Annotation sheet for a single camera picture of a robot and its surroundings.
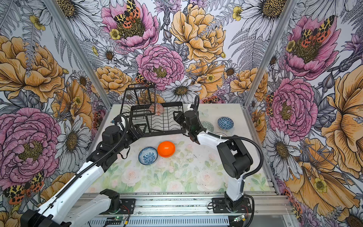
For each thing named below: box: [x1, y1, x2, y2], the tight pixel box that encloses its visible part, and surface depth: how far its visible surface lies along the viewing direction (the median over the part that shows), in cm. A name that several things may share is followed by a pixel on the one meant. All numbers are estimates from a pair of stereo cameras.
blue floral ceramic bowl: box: [138, 146, 159, 166], surface depth 92 cm
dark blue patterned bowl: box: [217, 116, 234, 131], surface depth 110 cm
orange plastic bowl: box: [157, 140, 176, 158], surface depth 92 cm
